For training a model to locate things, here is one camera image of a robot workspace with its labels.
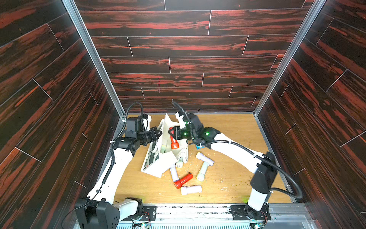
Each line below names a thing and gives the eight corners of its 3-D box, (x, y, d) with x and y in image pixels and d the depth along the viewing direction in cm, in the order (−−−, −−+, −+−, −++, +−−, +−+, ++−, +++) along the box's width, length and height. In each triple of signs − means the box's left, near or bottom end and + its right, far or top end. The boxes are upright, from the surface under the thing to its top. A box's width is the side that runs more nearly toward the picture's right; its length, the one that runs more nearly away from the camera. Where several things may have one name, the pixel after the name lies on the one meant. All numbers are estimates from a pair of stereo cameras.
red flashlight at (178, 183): (177, 189, 83) (176, 188, 80) (173, 184, 85) (173, 182, 83) (193, 178, 87) (193, 176, 85) (189, 173, 89) (189, 171, 87)
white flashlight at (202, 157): (195, 157, 96) (195, 155, 94) (197, 153, 98) (198, 151, 96) (212, 167, 92) (212, 165, 90) (214, 162, 94) (215, 160, 91)
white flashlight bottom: (180, 195, 81) (180, 194, 79) (180, 187, 84) (180, 186, 82) (201, 192, 82) (202, 191, 80) (200, 185, 84) (201, 184, 82)
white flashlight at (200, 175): (195, 179, 87) (196, 177, 85) (203, 162, 94) (203, 160, 92) (202, 182, 86) (203, 180, 83) (209, 165, 93) (210, 163, 91)
